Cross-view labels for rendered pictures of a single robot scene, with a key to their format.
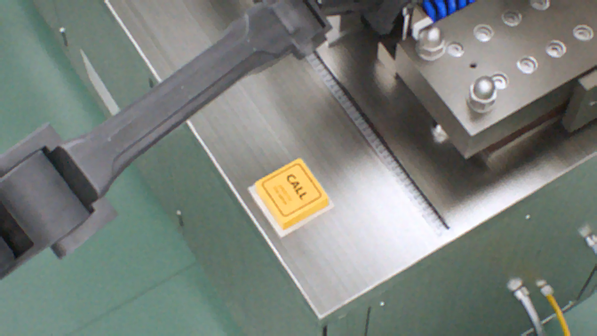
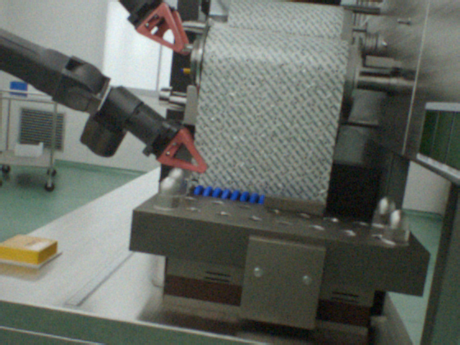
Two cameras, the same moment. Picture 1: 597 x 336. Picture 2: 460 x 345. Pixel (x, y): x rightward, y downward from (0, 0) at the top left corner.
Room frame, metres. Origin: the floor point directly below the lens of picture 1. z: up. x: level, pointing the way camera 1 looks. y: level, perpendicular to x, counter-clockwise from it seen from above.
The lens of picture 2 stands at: (0.22, -0.74, 1.21)
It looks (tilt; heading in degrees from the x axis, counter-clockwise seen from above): 9 degrees down; 37
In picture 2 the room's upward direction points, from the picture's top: 7 degrees clockwise
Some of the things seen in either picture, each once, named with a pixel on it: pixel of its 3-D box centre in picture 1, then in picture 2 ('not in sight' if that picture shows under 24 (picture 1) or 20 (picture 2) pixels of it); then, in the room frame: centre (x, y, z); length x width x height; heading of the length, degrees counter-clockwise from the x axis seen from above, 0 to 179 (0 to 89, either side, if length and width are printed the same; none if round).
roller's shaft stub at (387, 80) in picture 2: not in sight; (374, 81); (1.09, -0.36, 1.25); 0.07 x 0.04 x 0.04; 121
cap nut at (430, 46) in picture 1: (432, 38); (176, 181); (0.83, -0.17, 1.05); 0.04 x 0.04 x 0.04
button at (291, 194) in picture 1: (291, 194); (28, 249); (0.68, 0.00, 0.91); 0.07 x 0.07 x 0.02; 31
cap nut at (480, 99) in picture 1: (483, 90); (167, 192); (0.75, -0.23, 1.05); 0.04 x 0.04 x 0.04
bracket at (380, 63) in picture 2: not in sight; (380, 62); (1.10, -0.37, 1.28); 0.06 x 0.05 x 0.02; 121
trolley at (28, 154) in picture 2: not in sight; (29, 134); (3.21, 4.19, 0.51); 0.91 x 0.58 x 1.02; 55
